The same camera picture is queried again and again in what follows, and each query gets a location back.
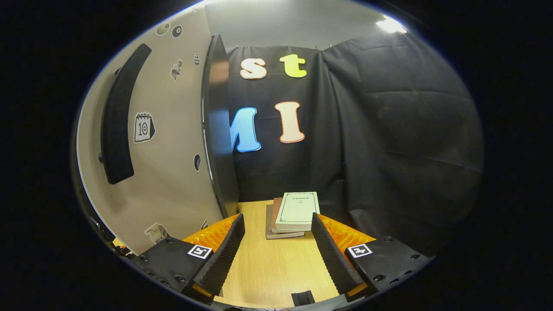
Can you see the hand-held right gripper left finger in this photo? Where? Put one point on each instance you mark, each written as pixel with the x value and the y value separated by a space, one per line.
pixel 222 255

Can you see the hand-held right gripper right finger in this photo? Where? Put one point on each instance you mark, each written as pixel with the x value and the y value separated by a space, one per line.
pixel 332 255

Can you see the beige cabinet door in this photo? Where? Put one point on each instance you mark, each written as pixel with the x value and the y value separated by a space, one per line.
pixel 173 172

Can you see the white book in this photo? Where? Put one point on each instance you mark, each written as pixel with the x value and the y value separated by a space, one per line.
pixel 298 209

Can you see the brown book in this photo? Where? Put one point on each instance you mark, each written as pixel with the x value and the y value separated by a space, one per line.
pixel 275 216

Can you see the black backdrop cloth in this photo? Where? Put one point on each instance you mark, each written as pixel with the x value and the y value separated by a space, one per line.
pixel 410 129

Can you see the small ceiling light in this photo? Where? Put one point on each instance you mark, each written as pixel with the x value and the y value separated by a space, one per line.
pixel 391 25

